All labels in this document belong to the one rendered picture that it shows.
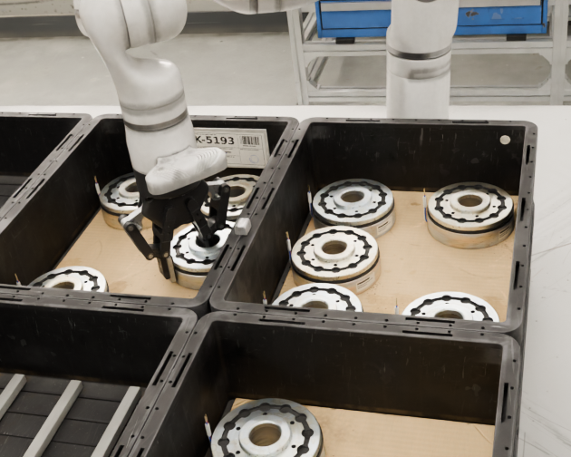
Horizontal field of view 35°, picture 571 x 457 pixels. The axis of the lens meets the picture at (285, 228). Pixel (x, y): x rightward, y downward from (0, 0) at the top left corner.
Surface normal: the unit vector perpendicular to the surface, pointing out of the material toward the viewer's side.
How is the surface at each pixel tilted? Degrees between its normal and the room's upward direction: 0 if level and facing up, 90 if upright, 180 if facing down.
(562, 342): 0
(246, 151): 90
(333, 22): 90
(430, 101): 93
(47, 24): 90
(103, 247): 0
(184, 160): 6
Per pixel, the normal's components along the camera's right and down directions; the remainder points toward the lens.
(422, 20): 0.06, 0.62
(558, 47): -0.22, 0.57
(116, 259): -0.11, -0.83
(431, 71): 0.29, 0.55
